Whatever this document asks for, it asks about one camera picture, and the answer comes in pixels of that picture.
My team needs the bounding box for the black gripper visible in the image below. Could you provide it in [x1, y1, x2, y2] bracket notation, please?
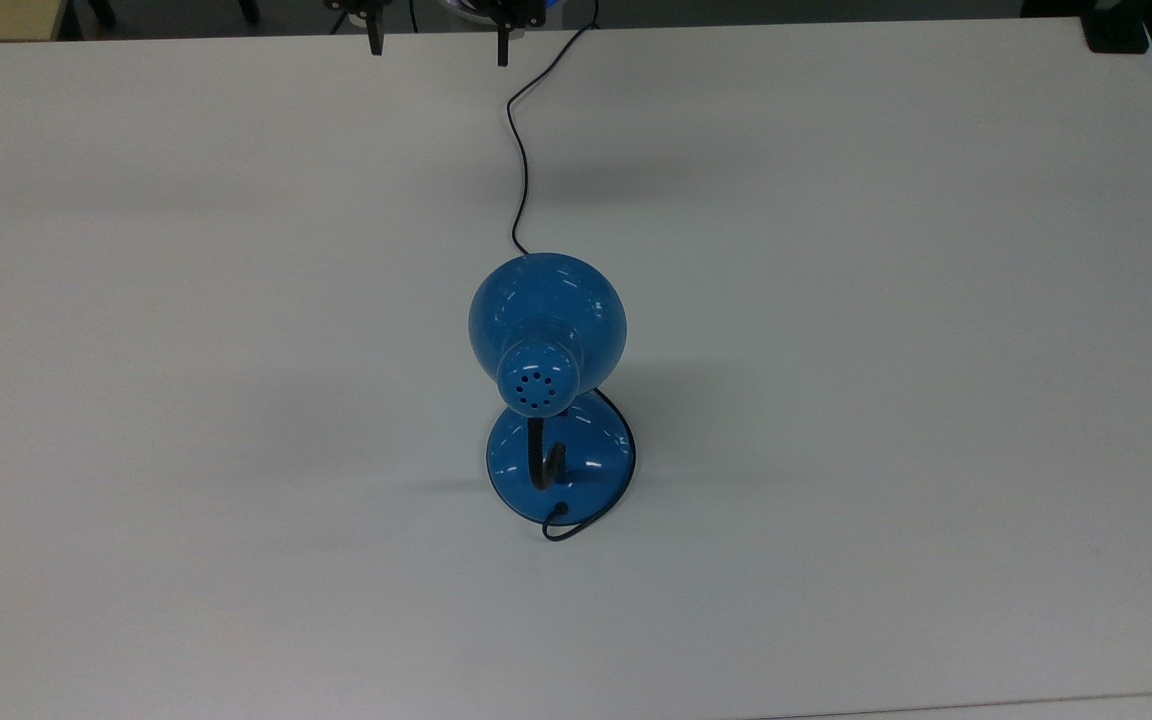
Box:
[324, 0, 549, 68]

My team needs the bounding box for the blue gooseneck desk lamp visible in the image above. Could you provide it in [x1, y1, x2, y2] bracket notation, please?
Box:
[467, 252, 637, 524]

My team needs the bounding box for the black lamp power cable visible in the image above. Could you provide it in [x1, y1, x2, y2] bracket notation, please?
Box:
[506, 0, 638, 543]

